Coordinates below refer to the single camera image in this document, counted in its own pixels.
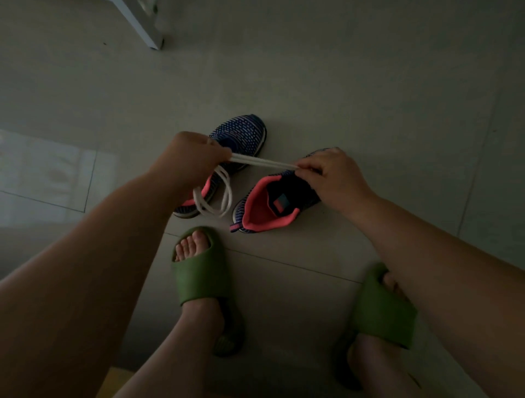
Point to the person's right leg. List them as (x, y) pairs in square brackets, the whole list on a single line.
[(377, 365)]

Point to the person's right hand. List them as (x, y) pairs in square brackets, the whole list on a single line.
[(340, 180)]

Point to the white metal shoe rack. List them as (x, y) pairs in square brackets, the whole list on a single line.
[(143, 28)]

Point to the person's right forearm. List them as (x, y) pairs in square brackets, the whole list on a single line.
[(459, 270)]

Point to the person's left hand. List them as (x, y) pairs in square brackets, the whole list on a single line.
[(188, 164)]

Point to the green foam slipper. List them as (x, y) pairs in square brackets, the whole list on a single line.
[(383, 311), (201, 279)]

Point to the blue knit sneaker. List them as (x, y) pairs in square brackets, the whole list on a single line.
[(262, 205), (246, 131)]

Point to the person's left leg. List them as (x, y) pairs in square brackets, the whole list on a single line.
[(180, 348)]

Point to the person's left forearm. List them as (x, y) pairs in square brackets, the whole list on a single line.
[(69, 295)]

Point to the white shoelace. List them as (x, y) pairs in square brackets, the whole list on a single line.
[(262, 162)]

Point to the person's leg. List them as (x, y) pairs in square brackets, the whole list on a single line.
[(180, 348), (377, 365)]

